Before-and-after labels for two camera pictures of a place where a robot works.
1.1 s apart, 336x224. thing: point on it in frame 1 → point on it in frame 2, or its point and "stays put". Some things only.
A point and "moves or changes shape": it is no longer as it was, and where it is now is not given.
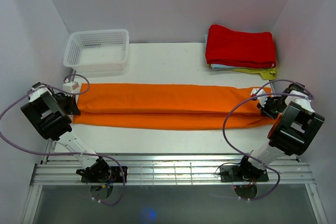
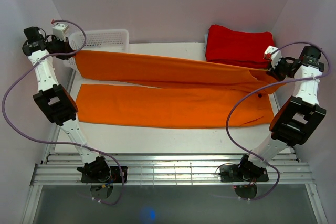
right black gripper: (265, 110) → (274, 72)
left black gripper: (71, 109) → (65, 48)
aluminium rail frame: (56, 170) stays put
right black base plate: (242, 173) stays put
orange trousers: (150, 106) moves or changes shape
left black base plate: (116, 176) stays put
